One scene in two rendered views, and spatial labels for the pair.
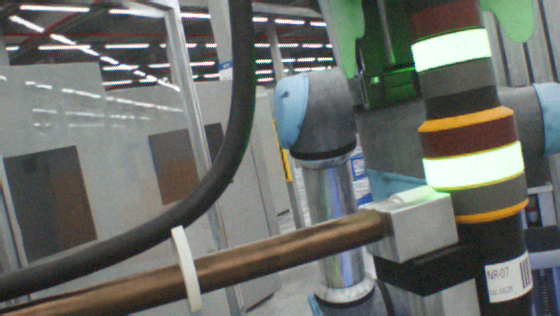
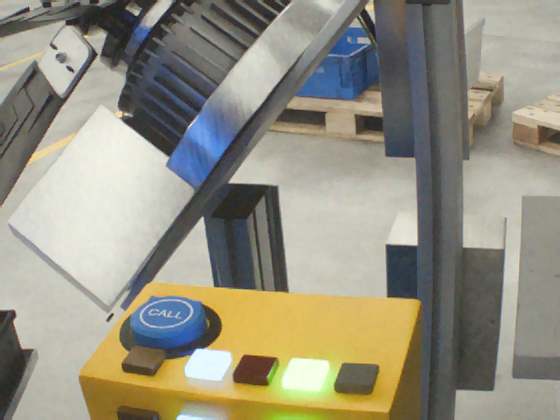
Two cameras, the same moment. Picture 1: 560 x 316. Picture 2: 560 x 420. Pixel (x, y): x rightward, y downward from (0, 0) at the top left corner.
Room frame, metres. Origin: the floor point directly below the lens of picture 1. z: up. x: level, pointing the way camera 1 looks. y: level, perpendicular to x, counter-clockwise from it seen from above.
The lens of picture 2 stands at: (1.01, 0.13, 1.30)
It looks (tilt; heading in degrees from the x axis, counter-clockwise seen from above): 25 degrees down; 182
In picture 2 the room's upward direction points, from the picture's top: 6 degrees counter-clockwise
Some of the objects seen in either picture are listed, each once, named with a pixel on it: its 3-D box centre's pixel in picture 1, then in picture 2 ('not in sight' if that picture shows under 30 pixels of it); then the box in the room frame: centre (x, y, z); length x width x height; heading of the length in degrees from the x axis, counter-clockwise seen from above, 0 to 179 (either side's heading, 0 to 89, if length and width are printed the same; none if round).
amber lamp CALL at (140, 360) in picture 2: not in sight; (143, 360); (0.69, 0.04, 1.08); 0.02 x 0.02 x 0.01; 73
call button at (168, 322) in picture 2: not in sight; (168, 324); (0.65, 0.05, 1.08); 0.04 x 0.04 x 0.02
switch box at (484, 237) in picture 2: not in sight; (447, 304); (0.12, 0.30, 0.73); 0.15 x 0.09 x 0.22; 73
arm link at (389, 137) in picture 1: (418, 150); not in sight; (0.52, -0.13, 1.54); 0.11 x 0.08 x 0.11; 95
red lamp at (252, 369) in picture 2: not in sight; (255, 369); (0.70, 0.10, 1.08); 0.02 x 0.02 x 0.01; 73
